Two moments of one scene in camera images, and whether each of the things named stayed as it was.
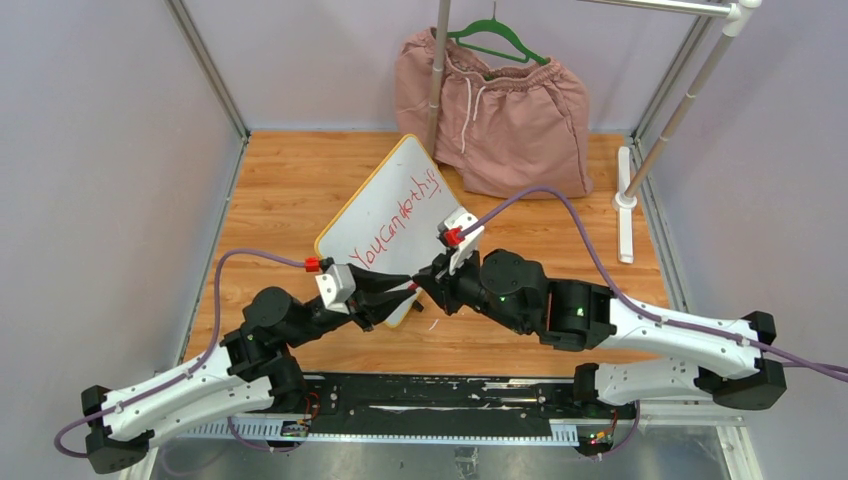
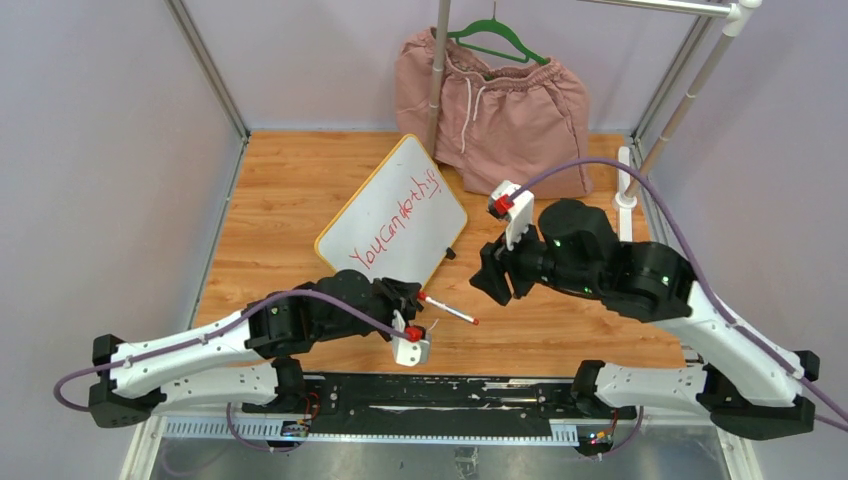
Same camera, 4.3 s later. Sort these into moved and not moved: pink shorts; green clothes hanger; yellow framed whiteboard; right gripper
Moved: right gripper
Not moved: green clothes hanger; yellow framed whiteboard; pink shorts
